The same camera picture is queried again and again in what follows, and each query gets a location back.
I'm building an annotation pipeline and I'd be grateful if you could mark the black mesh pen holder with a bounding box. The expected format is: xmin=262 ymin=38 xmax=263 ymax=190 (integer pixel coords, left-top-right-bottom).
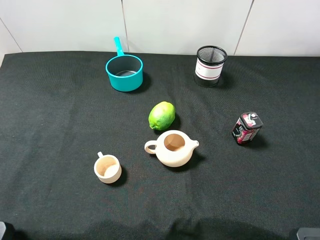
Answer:
xmin=194 ymin=45 xmax=228 ymax=88

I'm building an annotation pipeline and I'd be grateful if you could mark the cream ceramic teapot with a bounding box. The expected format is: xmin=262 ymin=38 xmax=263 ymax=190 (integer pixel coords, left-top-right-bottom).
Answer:
xmin=144 ymin=130 xmax=199 ymax=168

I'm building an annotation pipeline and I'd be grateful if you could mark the grey robot base left corner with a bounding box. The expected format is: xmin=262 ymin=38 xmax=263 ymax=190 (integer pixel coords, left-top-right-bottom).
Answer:
xmin=0 ymin=221 xmax=15 ymax=240

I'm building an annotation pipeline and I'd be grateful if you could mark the grey robot base right corner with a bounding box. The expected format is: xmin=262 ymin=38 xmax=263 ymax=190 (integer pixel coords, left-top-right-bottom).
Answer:
xmin=289 ymin=227 xmax=320 ymax=240

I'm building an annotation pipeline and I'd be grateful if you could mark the teal saucepan with handle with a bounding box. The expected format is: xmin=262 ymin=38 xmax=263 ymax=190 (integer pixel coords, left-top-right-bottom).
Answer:
xmin=105 ymin=36 xmax=144 ymax=92

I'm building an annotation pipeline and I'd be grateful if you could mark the green lime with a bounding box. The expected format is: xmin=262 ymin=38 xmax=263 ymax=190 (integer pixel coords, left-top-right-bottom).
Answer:
xmin=148 ymin=101 xmax=176 ymax=131

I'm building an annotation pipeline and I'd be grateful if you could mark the black pink tea tin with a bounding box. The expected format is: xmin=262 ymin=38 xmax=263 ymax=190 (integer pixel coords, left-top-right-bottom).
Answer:
xmin=231 ymin=111 xmax=264 ymax=145

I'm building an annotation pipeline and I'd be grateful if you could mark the small cream cup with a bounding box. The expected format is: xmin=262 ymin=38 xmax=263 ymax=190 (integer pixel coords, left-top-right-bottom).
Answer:
xmin=93 ymin=151 xmax=122 ymax=184

